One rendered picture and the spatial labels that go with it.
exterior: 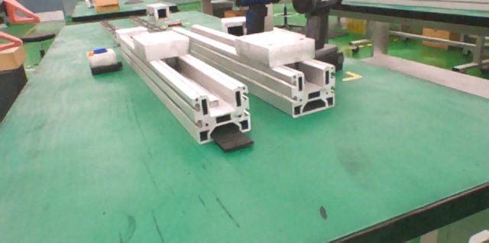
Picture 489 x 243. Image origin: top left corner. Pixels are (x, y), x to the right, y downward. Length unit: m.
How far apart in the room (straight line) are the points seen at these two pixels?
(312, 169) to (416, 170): 0.14
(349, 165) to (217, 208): 0.20
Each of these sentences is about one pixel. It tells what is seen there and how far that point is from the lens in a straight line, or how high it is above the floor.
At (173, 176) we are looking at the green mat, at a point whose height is 0.78.
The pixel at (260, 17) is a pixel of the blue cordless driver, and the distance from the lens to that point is 1.16.
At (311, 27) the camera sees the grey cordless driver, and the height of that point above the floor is 0.91.
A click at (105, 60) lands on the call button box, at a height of 0.82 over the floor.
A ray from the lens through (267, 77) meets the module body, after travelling 0.74.
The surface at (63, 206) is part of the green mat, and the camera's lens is 0.55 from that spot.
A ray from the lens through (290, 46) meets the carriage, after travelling 0.74.
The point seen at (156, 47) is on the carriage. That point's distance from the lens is 0.89.
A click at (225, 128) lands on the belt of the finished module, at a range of 0.64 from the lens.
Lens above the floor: 1.05
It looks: 21 degrees down
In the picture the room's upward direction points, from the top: 5 degrees counter-clockwise
